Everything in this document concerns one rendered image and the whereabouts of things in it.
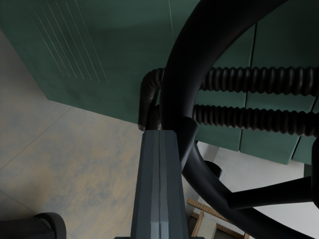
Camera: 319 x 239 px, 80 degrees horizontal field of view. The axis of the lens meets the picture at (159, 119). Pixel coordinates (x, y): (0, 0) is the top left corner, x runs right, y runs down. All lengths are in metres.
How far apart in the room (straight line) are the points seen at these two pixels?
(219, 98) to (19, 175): 0.77
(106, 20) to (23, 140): 0.59
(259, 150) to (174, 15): 0.29
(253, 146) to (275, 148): 0.04
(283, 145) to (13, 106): 0.79
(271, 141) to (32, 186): 0.86
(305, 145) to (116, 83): 0.40
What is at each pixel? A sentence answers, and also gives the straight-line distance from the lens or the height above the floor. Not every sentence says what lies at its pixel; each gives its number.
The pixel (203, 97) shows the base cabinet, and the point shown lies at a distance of 0.37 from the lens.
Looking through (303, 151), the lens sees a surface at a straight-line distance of 0.41.
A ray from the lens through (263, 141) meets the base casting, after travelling 0.41.
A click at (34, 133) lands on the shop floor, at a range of 0.88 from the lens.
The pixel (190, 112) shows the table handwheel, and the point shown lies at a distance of 0.15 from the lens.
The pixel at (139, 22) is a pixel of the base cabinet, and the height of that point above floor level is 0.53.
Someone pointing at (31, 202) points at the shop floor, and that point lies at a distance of 1.00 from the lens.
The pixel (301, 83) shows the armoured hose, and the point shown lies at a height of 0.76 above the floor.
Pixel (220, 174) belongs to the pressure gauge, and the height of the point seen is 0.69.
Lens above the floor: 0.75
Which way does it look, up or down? 29 degrees down
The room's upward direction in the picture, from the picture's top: 104 degrees clockwise
